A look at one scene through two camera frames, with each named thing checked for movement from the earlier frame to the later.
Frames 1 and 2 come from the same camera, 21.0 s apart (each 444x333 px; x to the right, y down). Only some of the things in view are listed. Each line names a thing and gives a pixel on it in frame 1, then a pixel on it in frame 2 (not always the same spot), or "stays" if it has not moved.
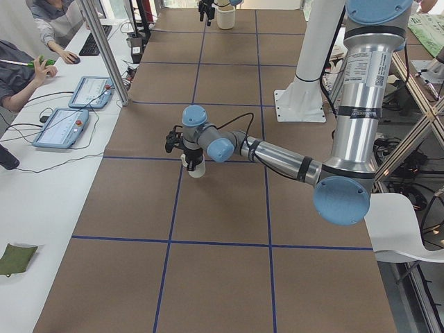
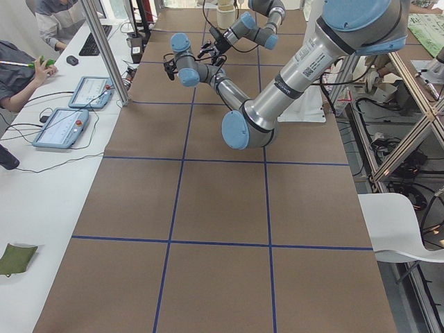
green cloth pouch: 16,259 stays
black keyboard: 91,48 stays
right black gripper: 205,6 to 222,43
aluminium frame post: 89,10 stays
